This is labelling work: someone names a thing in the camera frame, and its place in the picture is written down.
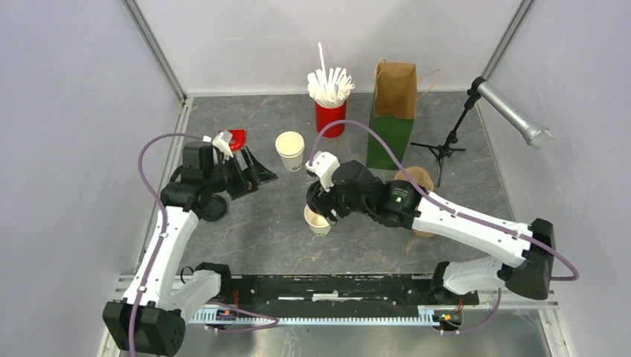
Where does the bundle of white straws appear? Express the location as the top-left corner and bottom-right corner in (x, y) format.
(307, 42), (356, 109)

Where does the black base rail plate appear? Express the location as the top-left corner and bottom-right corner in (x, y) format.
(215, 274), (479, 318)

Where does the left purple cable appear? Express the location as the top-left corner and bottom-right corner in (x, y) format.
(126, 132), (280, 356)

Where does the stack of black lids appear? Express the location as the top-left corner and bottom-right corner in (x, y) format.
(196, 194), (228, 222)

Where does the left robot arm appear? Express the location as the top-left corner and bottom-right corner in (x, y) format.
(103, 141), (277, 356)

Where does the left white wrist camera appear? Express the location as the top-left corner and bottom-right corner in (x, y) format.
(212, 130), (234, 161)

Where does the silver microphone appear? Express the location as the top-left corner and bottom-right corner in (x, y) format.
(472, 77), (555, 149)

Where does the green and brown paper bag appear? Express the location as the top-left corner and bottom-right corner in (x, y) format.
(369, 59), (426, 161)

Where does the stack of paper cups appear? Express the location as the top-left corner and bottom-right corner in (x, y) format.
(275, 131), (305, 172)

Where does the red plastic bracket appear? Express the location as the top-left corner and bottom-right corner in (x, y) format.
(228, 129), (247, 152)

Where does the brown pulp cup carrier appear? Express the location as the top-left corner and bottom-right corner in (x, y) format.
(393, 167), (435, 238)

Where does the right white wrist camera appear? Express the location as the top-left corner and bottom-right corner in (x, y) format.
(305, 151), (340, 192)

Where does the red straw holder cup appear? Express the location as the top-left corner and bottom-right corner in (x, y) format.
(315, 101), (347, 138)

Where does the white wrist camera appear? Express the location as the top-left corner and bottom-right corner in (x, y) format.
(212, 130), (234, 161)
(305, 151), (340, 192)

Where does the white paper coffee cup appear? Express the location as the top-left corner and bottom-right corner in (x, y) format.
(304, 205), (331, 236)

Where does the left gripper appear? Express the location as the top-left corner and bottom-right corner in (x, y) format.
(205, 146), (278, 200)

